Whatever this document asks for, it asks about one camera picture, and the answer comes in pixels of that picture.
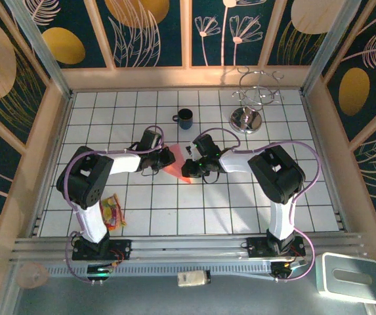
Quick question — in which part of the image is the aluminium mounting rail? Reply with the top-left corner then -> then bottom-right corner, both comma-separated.
9,231 -> 369,263

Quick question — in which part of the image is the grey slotted cable duct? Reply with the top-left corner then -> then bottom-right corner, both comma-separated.
45,262 -> 274,278

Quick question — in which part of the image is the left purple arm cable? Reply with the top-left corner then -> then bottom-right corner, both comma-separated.
63,124 -> 166,284

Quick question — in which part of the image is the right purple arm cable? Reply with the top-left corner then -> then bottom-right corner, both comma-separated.
199,127 -> 322,284

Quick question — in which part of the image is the left control board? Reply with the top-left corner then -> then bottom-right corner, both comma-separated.
87,262 -> 115,283

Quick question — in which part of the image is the control board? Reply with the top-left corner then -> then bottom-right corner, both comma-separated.
270,257 -> 308,280
87,262 -> 115,283

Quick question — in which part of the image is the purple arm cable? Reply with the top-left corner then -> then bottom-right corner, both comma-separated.
199,127 -> 322,284
63,124 -> 166,284

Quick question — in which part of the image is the colourful snack packet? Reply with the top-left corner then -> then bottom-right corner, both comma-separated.
98,193 -> 127,232

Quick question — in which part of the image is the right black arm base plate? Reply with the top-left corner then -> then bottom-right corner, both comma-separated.
246,234 -> 306,260

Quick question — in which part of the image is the dark blue mug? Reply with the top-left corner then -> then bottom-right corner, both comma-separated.
172,108 -> 194,130

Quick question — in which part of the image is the right control board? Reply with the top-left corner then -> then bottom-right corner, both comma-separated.
270,257 -> 308,280

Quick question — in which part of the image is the round wooden disc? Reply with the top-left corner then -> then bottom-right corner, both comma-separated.
15,264 -> 49,289

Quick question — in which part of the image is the chrome mug tree stand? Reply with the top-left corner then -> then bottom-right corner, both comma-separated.
228,66 -> 285,135

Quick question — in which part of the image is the aluminium frame post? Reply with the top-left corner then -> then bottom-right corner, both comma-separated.
301,0 -> 362,96
5,0 -> 74,98

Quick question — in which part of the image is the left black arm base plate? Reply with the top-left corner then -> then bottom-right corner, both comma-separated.
72,238 -> 133,262

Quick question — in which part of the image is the small white box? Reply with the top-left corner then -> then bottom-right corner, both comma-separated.
177,270 -> 212,288

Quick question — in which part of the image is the pink cloth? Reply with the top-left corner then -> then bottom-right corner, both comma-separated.
163,143 -> 195,184

